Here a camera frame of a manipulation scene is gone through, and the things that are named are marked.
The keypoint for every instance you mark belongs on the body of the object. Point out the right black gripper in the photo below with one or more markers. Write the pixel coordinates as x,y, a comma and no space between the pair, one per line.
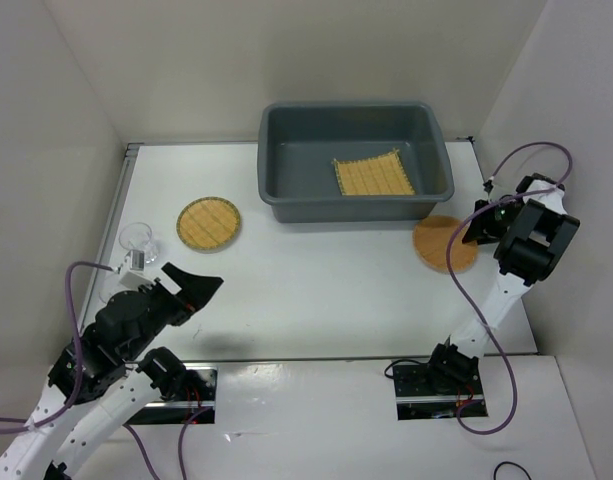
481,233

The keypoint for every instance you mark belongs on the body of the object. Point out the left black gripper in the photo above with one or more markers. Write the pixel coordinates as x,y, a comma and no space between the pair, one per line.
197,290

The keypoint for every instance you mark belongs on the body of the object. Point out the round orange woven basket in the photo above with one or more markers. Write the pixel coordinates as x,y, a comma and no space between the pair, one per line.
430,239

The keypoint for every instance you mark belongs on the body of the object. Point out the square woven bamboo mat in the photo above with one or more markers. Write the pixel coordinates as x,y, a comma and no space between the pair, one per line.
381,175

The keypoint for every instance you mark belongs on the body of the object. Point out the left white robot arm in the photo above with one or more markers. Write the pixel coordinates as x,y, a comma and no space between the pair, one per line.
107,374

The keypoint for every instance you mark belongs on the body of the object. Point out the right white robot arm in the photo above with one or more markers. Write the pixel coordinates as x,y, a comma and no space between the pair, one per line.
531,231

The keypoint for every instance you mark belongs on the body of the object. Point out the grey plastic bin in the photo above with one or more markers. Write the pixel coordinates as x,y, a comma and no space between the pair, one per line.
303,146

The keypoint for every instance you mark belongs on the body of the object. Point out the round green-rimmed bamboo tray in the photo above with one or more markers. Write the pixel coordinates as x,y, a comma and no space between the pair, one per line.
208,224

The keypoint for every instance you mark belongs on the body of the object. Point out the clear glass cup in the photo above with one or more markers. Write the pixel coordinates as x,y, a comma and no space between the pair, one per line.
109,288
140,236

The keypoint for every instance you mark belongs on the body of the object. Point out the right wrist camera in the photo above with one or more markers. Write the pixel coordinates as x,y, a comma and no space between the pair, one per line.
490,188

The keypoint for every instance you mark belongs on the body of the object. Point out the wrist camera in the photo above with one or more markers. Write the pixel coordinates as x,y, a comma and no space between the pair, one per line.
490,188
131,272

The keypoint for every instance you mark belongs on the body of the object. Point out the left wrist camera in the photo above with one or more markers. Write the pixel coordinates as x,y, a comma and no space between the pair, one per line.
131,272

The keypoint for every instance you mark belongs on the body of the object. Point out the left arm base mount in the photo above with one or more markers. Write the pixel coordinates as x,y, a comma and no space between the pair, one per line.
194,401

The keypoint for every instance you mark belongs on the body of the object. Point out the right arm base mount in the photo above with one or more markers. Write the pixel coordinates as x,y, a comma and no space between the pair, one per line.
422,395

